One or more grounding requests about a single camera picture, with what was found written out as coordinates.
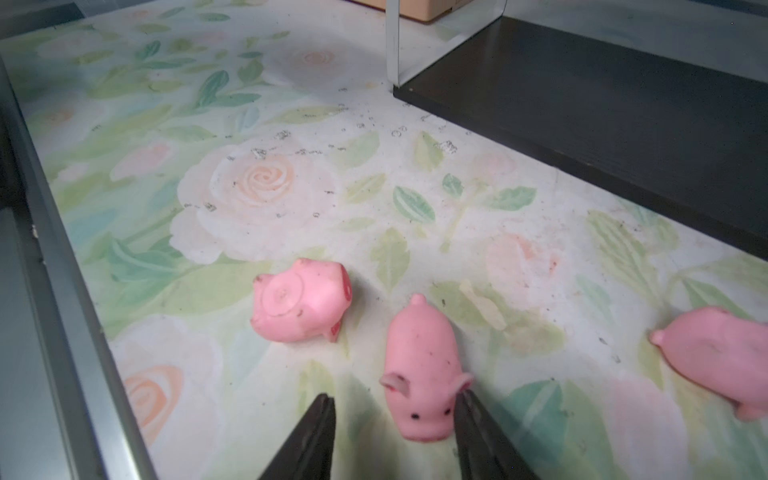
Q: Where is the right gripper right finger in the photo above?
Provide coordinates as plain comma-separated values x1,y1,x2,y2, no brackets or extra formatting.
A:
454,390,539,480

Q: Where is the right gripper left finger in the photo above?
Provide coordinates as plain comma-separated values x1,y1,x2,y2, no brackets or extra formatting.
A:
259,393,336,480

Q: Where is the pink pig toy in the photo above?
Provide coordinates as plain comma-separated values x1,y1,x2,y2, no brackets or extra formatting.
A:
649,306,767,422
250,258,353,343
379,293,474,443

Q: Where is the floral table mat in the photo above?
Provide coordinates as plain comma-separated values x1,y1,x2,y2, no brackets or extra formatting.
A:
1,1,767,479

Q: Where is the white three-tier shelf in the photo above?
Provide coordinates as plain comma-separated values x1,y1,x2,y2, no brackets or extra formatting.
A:
385,1,767,258

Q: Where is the peach desk file organizer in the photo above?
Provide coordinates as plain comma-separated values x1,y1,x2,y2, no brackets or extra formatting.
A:
352,0,471,23

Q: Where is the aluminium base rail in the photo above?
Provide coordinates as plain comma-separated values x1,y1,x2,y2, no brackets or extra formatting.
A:
1,76,156,479

